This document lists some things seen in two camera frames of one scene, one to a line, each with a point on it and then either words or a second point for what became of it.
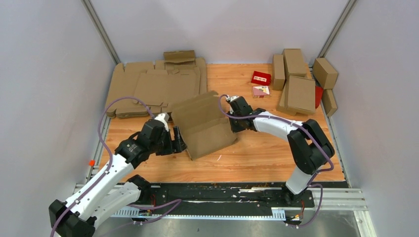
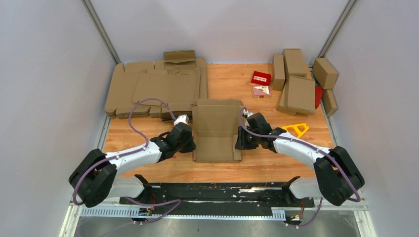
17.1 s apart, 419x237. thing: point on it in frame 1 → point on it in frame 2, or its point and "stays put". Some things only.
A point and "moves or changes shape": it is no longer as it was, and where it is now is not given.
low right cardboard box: [329, 101] stays put
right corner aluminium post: [336, 28] stays put
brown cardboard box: [204, 121] moves or changes shape
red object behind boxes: [318, 95] stays put
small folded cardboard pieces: [179, 58] stays put
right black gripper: [234, 128] → [241, 143]
